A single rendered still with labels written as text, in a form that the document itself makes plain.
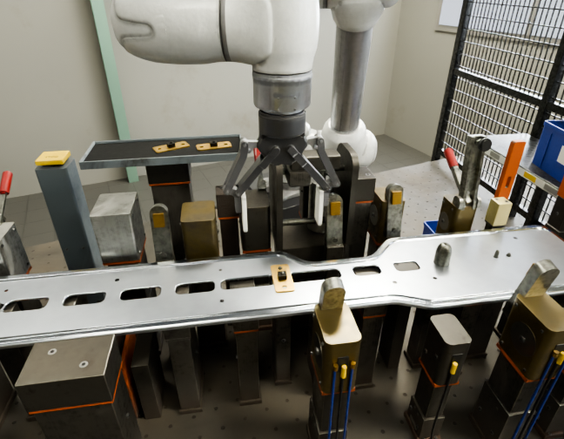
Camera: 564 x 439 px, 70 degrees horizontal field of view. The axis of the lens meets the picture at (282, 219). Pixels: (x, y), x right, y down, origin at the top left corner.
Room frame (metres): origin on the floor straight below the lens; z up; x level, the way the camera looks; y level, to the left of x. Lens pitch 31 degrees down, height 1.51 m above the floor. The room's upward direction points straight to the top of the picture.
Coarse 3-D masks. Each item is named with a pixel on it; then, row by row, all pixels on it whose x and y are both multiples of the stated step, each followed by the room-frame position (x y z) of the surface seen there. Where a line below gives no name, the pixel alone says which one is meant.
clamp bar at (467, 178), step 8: (472, 136) 0.87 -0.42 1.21; (480, 136) 0.87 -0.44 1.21; (472, 144) 0.85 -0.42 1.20; (480, 144) 0.83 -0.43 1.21; (488, 144) 0.83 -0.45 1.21; (472, 152) 0.85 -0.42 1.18; (480, 152) 0.86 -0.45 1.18; (464, 160) 0.86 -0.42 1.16; (472, 160) 0.86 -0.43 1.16; (480, 160) 0.85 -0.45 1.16; (464, 168) 0.86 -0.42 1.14; (472, 168) 0.86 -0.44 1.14; (480, 168) 0.85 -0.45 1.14; (464, 176) 0.85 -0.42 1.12; (472, 176) 0.85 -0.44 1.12; (464, 184) 0.84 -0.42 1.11; (472, 184) 0.85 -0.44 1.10; (464, 192) 0.84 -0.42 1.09; (472, 192) 0.85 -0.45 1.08; (464, 200) 0.83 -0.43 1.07; (464, 208) 0.83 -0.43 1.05; (472, 208) 0.84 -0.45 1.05
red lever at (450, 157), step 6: (450, 150) 0.96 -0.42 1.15; (450, 156) 0.94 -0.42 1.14; (450, 162) 0.93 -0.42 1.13; (456, 162) 0.93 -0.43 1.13; (450, 168) 0.93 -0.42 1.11; (456, 168) 0.91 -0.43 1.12; (456, 174) 0.90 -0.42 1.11; (456, 180) 0.89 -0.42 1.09; (468, 198) 0.85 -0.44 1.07; (468, 204) 0.84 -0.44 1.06
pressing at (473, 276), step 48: (432, 240) 0.77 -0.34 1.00; (480, 240) 0.77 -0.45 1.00; (528, 240) 0.77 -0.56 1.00; (0, 288) 0.60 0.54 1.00; (48, 288) 0.60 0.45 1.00; (96, 288) 0.60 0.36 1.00; (144, 288) 0.61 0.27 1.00; (240, 288) 0.60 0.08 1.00; (384, 288) 0.60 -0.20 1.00; (432, 288) 0.60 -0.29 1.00; (480, 288) 0.60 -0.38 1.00; (0, 336) 0.48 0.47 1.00; (48, 336) 0.48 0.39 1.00
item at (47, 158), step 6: (42, 156) 0.88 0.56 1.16; (48, 156) 0.88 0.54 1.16; (54, 156) 0.88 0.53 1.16; (60, 156) 0.88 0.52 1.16; (66, 156) 0.89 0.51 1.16; (36, 162) 0.85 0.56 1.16; (42, 162) 0.86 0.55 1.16; (48, 162) 0.86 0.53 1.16; (54, 162) 0.86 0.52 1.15; (60, 162) 0.86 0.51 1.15
